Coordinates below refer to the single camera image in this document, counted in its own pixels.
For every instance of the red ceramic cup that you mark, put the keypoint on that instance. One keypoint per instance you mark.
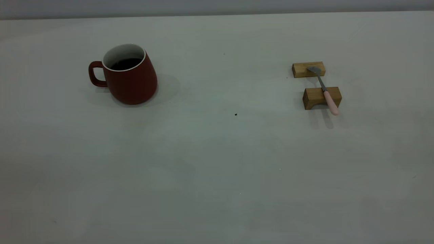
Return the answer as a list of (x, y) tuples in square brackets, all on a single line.
[(132, 84)]

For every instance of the flat rectangular wooden block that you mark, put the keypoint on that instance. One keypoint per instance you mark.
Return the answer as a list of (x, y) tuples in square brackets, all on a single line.
[(300, 70)]

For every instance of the arched wooden block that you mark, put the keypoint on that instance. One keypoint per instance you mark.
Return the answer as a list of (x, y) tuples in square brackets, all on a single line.
[(315, 96)]

